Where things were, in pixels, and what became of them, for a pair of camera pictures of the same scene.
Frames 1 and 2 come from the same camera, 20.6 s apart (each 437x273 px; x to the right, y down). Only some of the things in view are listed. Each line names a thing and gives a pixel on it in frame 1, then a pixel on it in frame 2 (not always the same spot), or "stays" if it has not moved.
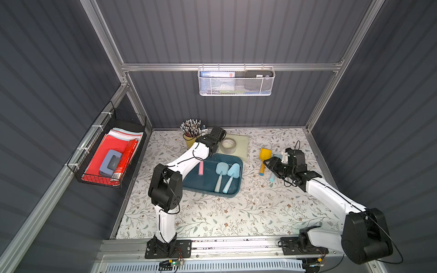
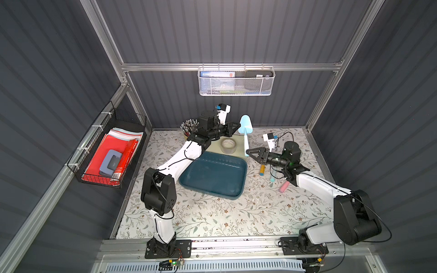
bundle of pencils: (191, 127) stays
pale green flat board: (242, 144) stays
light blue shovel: (234, 171) to (246, 127)
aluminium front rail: (330, 248) stays
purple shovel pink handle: (201, 168) to (284, 187)
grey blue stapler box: (110, 162) stays
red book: (125, 160) stays
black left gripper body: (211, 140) to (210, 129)
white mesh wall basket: (235, 81) stays
